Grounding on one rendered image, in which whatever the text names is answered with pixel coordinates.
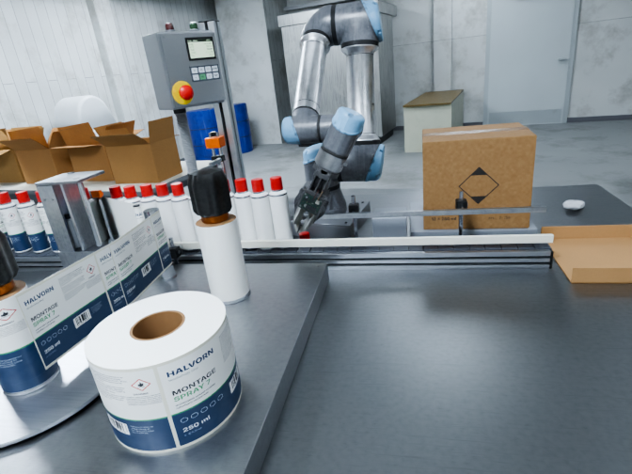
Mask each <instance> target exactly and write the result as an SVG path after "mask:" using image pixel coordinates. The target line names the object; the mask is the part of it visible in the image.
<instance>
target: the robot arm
mask: <svg viewBox="0 0 632 474"><path fill-rule="evenodd" d="M383 40H384V37H383V28H382V22H381V15H380V10H379V6H378V4H377V2H376V1H374V0H368V1H363V0H361V1H358V2H351V3H343V4H336V5H327V6H324V7H322V8H320V9H318V10H317V11H316V12H315V13H314V14H313V15H312V16H311V17H310V18H309V20H308V21H307V23H306V25H305V26H304V28H303V31H302V33H301V37H300V42H299V46H300V50H301V51H302V53H301V59H300V66H299V72H298V78H297V85H296V91H295V98H294V105H293V111H292V117H291V116H289V117H286V118H284V119H283V120H282V125H281V130H282V136H283V138H284V141H285V142H286V143H287V144H299V145H301V144H311V143H319V144H315V145H312V146H310V147H308V148H306V149H305V150H304V152H303V158H304V162H303V165H304V169H305V178H306V183H305V184H304V185H303V187H302V188H300V190H299V193H298V194H297V196H296V197H295V200H294V209H295V212H294V215H293V223H294V228H295V232H297V233H301V232H303V231H305V230H306V229H308V228H309V227H310V226H312V225H313V224H314V222H315V221H317V220H318V219H319V218H321V217H322V216H323V215H324V214H325V213H345V212H346V211H347V204H346V200H345V198H344V196H343V193H342V192H341V189H340V182H370V181H377V180H379V179H380V177H381V175H382V170H383V164H384V156H385V145H383V144H380V138H379V137H378V136H377V135H376V134H375V116H374V62H373V55H374V53H375V52H376V51H377V50H378V48H379V42H381V41H383ZM332 46H340V47H341V51H342V52H343V53H344V54H345V55H346V71H347V103H348V108H347V107H343V106H342V107H340V108H339V109H338V111H337V113H336V114H332V115H319V113H320V105H321V97H322V89H323V81H324V66H325V59H326V55H327V54H328V53H329V51H330V47H332ZM303 213H304V214H307V215H308V218H306V220H305V221H304V224H303V225H301V220H302V219H303ZM300 226H301V227H300Z"/></svg>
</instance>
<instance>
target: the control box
mask: <svg viewBox="0 0 632 474"><path fill-rule="evenodd" d="M195 37H213V45H214V50H215V55H216V58H214V59H202V60H191V61H189V57H188V53H187V48H186V43H185V38H195ZM142 40H143V44H144V48H145V53H146V57H147V60H148V64H149V69H150V76H151V81H152V84H153V88H154V92H155V97H156V101H157V104H158V108H159V110H177V109H183V108H189V107H195V106H202V105H207V104H213V103H223V102H224V101H225V99H226V95H225V90H224V85H223V79H222V74H221V69H220V63H219V58H218V52H217V47H216V42H215V36H214V32H213V31H212V30H197V31H170V32H155V33H152V34H149V35H147V36H144V37H142ZM214 64H218V68H219V72H220V78H221V79H216V80H208V81H200V82H193V81H192V76H191V72H190V68H189V67H194V66H204V65H214ZM184 85H188V86H190V87H191V88H192V89H193V91H194V96H193V98H192V99H191V100H188V101H186V100H184V99H182V98H181V96H180V93H179V90H180V87H181V86H184Z"/></svg>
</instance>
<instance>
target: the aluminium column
mask: <svg viewBox="0 0 632 474"><path fill-rule="evenodd" d="M198 27H199V30H212V31H213V32H214V36H215V42H216V47H217V53H218V58H219V63H220V69H221V74H222V79H223V85H224V90H225V95H226V99H225V101H224V102H223V103H214V104H213V107H214V112H215V117H216V122H217V128H218V132H219V135H223V136H224V137H225V143H226V146H224V147H222V152H223V154H225V158H226V160H225V161H224V163H225V168H226V172H227V178H228V180H229V187H230V192H232V193H233V194H234V195H235V194H236V193H237V192H236V187H235V182H234V181H235V180H236V179H240V178H246V176H245V166H244V161H243V155H242V150H241V144H240V138H239V133H238V127H237V121H236V117H235V111H234V105H233V99H232V94H231V88H230V82H229V73H228V67H227V61H226V56H225V50H224V44H223V39H222V34H221V28H220V22H219V21H218V20H206V21H200V22H198Z"/></svg>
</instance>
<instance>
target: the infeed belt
mask: <svg viewBox="0 0 632 474"><path fill-rule="evenodd" d="M530 249H549V250H550V249H552V248H551V246H550V245H549V244H548V243H533V244H477V245H369V246H314V247H290V248H286V249H280V248H277V247H276V248H274V249H272V250H267V251H262V250H259V249H258V248H256V249H252V250H246V249H243V248H242V250H243V254H261V253H329V252H396V251H463V250H530ZM181 252H182V255H195V254H202V252H201V250H200V249H197V250H195V251H190V252H185V251H183V250H181ZM13 255H14V257H59V256H58V253H53V250H52V249H51V250H49V251H47V252H44V253H39V254H35V253H34V250H33V249H32V250H31V251H29V252H26V253H23V254H16V253H15V252H14V253H13Z"/></svg>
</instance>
